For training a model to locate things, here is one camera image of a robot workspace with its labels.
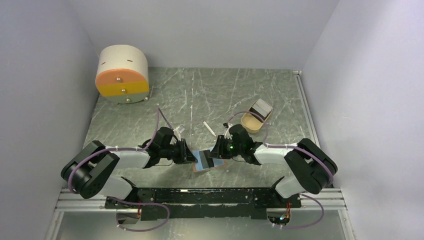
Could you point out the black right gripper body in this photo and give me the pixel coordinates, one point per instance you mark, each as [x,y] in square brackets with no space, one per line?
[230,148]

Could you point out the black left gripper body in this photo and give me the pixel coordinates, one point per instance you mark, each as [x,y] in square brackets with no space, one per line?
[174,151]

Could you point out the pink leather card holder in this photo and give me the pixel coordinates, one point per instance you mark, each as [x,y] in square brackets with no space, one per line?
[197,166]

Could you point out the grey credit card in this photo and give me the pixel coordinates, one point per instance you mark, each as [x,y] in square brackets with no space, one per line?
[205,159]

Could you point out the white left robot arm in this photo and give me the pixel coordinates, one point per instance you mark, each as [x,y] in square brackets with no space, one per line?
[90,172]

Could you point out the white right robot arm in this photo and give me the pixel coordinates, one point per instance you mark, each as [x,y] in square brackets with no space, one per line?
[312,169]

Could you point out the beige oval tray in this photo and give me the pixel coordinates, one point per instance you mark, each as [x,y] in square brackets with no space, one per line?
[251,123]

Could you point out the white pen with red cap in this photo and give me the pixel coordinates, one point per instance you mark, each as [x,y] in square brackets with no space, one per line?
[209,128]

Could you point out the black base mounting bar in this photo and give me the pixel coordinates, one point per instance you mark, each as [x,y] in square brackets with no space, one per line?
[190,203]

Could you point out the round beige drawer box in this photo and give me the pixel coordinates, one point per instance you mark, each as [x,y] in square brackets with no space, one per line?
[122,75]

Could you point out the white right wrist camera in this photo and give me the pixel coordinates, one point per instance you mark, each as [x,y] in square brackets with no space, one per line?
[227,134]

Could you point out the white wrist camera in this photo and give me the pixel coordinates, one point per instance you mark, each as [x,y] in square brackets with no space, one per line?
[178,131]
[227,134]

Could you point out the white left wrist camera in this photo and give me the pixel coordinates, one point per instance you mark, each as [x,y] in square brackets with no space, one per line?
[178,131]

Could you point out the aluminium frame rail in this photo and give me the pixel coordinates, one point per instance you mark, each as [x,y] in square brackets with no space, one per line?
[329,198]

